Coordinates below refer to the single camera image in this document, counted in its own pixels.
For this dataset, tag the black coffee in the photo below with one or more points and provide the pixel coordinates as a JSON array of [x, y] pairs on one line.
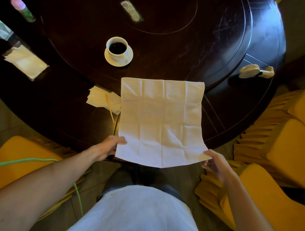
[[117, 48]]

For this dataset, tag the white coffee cup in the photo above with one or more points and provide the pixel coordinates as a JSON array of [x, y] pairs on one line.
[[118, 57]]

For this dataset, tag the yellow covered chair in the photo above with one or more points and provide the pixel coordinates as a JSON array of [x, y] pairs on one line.
[[21, 148], [269, 197], [283, 142]]

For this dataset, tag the person's left hand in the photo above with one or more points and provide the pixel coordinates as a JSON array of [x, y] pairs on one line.
[[106, 148]]

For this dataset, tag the person's left forearm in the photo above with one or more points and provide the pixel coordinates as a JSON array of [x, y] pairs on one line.
[[43, 185]]

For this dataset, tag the long printed card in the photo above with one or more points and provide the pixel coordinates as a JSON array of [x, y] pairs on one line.
[[131, 11]]

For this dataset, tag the person's white shirt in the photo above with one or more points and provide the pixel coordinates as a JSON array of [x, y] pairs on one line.
[[135, 209]]

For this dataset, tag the person's right thumb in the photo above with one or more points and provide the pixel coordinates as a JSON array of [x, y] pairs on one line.
[[209, 153]]

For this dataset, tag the large white cloth napkin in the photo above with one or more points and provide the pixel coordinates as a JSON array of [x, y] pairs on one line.
[[162, 121]]

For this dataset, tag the folded white paper napkins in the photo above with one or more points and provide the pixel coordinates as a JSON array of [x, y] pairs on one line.
[[97, 97]]

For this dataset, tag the person's right forearm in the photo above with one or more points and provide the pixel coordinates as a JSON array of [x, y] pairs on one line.
[[243, 204]]

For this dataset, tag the person's right hand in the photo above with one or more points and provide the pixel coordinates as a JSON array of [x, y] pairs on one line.
[[218, 165]]

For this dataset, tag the white saucer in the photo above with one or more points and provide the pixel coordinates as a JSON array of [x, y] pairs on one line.
[[128, 57]]

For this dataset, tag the green bottle with pink cap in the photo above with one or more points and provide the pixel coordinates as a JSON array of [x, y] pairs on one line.
[[23, 10]]

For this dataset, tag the thin yellow stir stick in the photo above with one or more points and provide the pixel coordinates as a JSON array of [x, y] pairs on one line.
[[109, 108]]

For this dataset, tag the person's dark trousers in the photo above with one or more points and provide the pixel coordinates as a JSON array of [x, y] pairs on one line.
[[124, 176]]

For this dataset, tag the person's left thumb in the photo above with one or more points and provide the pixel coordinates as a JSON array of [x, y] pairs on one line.
[[118, 140]]

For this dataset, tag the pale green packet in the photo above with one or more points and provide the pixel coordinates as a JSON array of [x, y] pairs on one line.
[[4, 32]]

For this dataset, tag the clear packet of white tissues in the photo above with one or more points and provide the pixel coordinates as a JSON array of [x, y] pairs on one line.
[[27, 63]]

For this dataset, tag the dark wooden turntable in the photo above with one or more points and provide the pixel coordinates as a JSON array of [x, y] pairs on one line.
[[178, 47]]

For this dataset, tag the cream handheld fan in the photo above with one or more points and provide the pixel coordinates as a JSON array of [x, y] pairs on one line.
[[249, 71]]

